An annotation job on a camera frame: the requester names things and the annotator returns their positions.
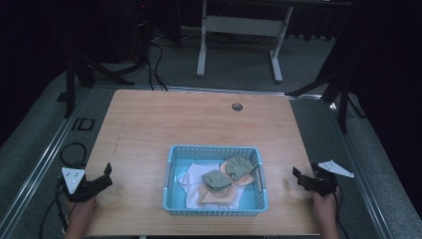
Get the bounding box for black floor cables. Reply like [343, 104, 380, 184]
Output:
[144, 41, 169, 92]

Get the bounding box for person's left hand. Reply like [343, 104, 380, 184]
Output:
[67, 195, 98, 231]

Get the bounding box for orange sock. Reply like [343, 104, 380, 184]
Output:
[196, 183, 236, 206]
[219, 160, 256, 187]

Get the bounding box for black metal stand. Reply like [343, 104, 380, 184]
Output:
[56, 39, 135, 120]
[286, 49, 367, 134]

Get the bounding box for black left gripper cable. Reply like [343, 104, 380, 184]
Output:
[39, 141, 89, 239]

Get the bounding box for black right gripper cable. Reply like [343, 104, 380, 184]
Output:
[332, 185, 351, 239]

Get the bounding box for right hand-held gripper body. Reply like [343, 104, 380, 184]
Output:
[307, 159, 355, 197]

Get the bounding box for light blue plastic basket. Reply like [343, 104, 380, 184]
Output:
[161, 144, 270, 217]

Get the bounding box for green folded sock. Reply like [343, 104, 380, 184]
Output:
[201, 169, 234, 193]
[225, 155, 256, 182]

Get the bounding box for person's right hand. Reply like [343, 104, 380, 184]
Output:
[311, 189, 338, 224]

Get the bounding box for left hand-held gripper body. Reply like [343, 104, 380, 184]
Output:
[59, 166, 107, 203]

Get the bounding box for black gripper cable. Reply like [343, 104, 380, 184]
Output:
[332, 185, 351, 239]
[39, 141, 89, 239]

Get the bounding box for metal floor rail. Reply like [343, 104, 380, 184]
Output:
[150, 85, 323, 101]
[327, 101, 394, 239]
[0, 87, 93, 232]

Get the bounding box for white metal desk frame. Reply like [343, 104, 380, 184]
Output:
[196, 0, 295, 84]

